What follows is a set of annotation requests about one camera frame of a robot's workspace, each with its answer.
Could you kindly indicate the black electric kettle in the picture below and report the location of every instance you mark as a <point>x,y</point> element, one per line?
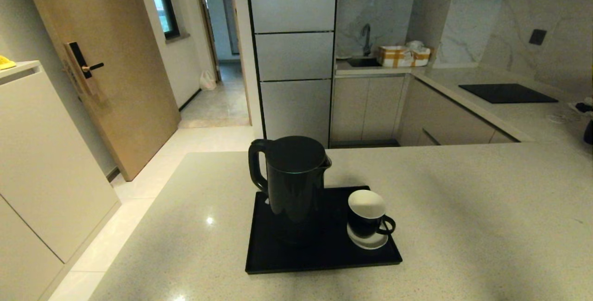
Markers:
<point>296,190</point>

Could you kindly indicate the black cup white inside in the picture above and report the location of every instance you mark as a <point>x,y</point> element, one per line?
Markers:
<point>363,224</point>

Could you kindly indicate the white saucer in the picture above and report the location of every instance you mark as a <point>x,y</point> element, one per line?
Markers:
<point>370,244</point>

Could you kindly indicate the beige cabinet under sink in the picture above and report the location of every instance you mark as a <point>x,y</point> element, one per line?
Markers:
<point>366,106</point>

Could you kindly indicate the grey refrigerator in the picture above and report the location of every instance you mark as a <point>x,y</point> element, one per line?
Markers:
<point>294,55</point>

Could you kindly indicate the dark kitchen sink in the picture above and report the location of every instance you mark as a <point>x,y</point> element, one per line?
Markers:
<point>363,61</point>

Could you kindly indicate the white plastic bag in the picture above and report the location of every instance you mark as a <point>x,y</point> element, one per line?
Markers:
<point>207,81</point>

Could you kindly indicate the metal kitchen faucet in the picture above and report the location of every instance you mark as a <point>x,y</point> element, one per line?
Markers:
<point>366,37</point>

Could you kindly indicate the cardboard box with yellow tape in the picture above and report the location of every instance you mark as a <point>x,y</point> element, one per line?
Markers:
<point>394,56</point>

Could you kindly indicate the black rectangular serving tray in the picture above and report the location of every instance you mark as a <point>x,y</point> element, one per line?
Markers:
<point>324,259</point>

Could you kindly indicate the white crumpled bag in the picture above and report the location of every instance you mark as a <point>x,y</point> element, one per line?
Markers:
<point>415,45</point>

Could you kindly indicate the beige cabinet under cooktop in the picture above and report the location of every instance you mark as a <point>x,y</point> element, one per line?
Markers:
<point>449,120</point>

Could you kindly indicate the dark framed window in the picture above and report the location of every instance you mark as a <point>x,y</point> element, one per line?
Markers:
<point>166,0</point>

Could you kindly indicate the light wooden door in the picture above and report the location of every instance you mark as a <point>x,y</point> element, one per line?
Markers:
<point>120,60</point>

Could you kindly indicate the black induction cooktop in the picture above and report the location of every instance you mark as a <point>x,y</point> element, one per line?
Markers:
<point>507,92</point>

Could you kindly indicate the white storage cabinet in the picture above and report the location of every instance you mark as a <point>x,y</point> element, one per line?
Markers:
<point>41,162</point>

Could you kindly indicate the dark round object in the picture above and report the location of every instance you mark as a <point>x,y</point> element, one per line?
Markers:
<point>589,132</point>

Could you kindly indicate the yellow object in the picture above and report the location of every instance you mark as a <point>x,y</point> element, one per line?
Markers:
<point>5,62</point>

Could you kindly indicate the wooden door frame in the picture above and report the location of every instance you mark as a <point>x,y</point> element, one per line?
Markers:
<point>209,28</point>

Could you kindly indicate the black wall socket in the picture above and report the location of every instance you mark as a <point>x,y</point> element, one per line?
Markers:
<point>538,37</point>

